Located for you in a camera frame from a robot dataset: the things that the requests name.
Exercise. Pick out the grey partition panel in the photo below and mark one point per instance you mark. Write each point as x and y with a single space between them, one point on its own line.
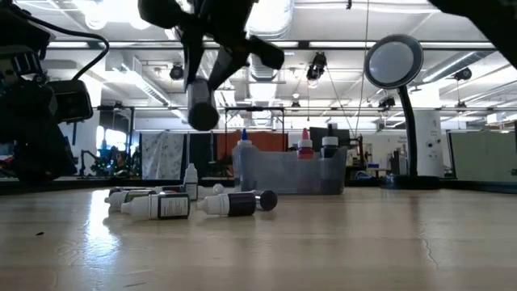
480 155

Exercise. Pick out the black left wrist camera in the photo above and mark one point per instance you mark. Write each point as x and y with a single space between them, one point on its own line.
70 101

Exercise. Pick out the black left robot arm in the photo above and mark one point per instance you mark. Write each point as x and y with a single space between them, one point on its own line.
24 60

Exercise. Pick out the black ceiling spotlight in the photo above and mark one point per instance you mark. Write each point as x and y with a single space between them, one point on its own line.
176 72
386 102
317 64
462 74

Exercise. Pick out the black gooseneck desk lamp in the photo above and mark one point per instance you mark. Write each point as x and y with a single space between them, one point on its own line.
393 60

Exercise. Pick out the black aluminium table frame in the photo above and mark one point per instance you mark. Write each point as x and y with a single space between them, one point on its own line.
476 186

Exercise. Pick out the white ceiling air duct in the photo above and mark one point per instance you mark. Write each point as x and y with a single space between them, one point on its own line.
278 16

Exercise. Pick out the grey translucent plastic bin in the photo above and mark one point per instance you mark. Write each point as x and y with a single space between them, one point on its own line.
282 174

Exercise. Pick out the person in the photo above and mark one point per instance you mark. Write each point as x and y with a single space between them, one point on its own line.
121 159

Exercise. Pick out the black background robot arm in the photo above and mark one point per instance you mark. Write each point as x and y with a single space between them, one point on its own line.
95 161

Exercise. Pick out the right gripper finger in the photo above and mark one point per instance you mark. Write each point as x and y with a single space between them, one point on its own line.
228 64
194 56

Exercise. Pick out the large red-capped colouring bottle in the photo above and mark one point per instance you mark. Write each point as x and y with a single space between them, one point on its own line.
305 151

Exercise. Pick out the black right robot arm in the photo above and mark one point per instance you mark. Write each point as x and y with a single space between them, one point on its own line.
493 20

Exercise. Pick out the small white-capped dropper bottle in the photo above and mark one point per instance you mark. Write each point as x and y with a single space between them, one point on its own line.
218 189
161 207
121 199
190 182

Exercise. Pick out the white round pillar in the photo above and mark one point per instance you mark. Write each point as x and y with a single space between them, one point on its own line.
428 141

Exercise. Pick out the large blue-capped colouring bottle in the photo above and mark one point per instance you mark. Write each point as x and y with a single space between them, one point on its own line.
244 141

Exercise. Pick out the large black-capped colouring bottle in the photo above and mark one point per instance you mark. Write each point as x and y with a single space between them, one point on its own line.
329 142

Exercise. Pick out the black monitor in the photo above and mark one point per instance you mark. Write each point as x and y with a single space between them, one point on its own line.
345 137

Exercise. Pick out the small black dropper bottle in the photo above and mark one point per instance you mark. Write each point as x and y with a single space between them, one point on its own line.
238 204
267 200

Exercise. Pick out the orange partition panel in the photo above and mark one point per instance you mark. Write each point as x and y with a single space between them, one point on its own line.
262 141

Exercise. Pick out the white patterned curtain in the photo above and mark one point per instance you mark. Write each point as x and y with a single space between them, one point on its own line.
161 155

